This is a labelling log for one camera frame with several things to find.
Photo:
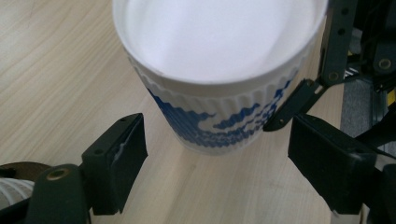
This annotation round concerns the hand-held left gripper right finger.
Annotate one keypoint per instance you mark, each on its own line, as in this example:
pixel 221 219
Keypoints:
pixel 333 165

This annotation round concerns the blue print paper cup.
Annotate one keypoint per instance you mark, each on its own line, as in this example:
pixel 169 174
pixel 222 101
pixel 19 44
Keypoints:
pixel 218 40

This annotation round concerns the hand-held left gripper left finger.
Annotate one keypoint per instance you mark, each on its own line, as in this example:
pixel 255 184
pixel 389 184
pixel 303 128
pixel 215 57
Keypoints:
pixel 115 165

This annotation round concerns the stack of white paper cups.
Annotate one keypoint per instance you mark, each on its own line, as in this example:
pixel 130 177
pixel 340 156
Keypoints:
pixel 12 191

